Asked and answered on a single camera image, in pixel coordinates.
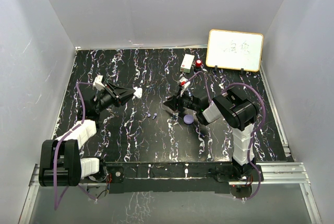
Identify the white green box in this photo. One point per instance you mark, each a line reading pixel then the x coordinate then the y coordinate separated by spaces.
pixel 187 62

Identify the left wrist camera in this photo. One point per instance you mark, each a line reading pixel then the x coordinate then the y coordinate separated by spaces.
pixel 98 83

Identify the white whiteboard yellow frame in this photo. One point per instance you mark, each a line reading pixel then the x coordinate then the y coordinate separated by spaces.
pixel 234 50

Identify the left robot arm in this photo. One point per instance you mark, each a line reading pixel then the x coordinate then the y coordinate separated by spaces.
pixel 60 161

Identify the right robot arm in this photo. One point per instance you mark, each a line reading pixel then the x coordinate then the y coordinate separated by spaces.
pixel 237 110

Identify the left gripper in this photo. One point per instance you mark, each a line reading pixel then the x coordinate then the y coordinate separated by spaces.
pixel 127 93

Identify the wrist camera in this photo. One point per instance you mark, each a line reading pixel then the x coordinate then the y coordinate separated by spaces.
pixel 184 84
pixel 98 83

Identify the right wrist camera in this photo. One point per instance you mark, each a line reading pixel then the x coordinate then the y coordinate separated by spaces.
pixel 184 84

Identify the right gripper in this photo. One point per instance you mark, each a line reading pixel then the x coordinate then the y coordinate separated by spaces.
pixel 174 102

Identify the white earbud charging case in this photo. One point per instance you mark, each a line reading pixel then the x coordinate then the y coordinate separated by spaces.
pixel 138 92

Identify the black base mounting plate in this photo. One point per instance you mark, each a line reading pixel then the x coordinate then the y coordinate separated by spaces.
pixel 218 177

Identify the aluminium frame rail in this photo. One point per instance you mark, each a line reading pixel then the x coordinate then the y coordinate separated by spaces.
pixel 284 196

